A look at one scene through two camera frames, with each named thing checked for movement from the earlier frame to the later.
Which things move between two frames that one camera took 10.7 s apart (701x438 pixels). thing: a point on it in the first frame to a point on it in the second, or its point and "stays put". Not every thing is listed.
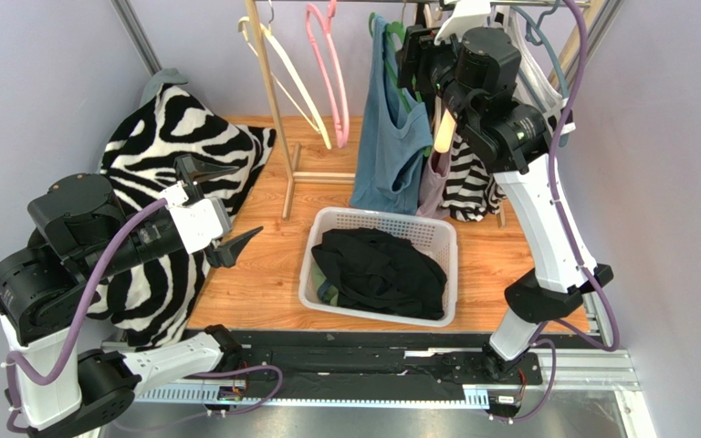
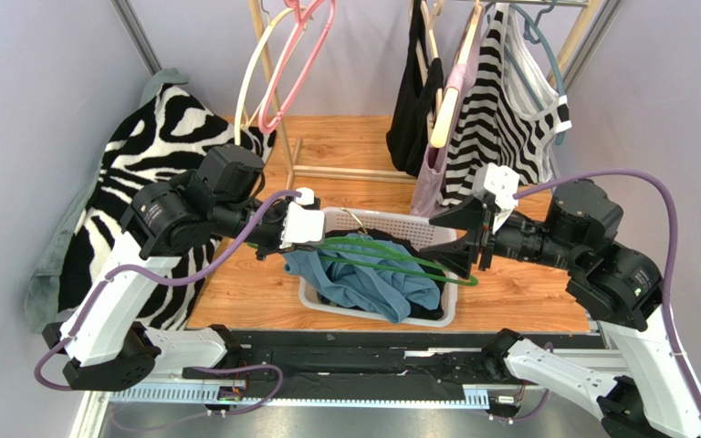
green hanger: (394, 29) to (447, 275)
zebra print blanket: (173, 151) stays put
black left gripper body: (151, 237) to (264, 231)
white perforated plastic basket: (434, 236) stays put
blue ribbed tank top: (396, 132) to (357, 270)
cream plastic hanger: (244, 26) to (246, 69)
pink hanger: (342, 134) to (304, 15)
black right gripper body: (414, 53) to (485, 232)
